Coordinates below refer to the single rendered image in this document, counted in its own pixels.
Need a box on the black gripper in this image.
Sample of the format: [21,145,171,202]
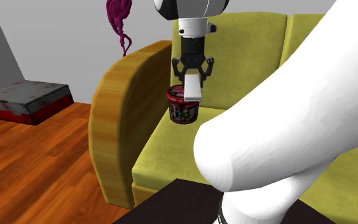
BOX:
[171,36,214,90]

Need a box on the red and grey box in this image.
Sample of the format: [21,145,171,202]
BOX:
[0,80,74,127]

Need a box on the white rectangular block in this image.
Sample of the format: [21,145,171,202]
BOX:
[183,74,203,102]

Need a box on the yellow-green sofa with wooden armrest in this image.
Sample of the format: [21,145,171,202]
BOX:
[87,11,358,224]

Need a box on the red and black printed tub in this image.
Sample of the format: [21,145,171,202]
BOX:
[165,84,200,125]

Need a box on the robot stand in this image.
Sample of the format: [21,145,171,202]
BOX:
[111,178,338,224]

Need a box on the magenta wall ornament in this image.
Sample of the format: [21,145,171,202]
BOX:
[105,0,134,58]

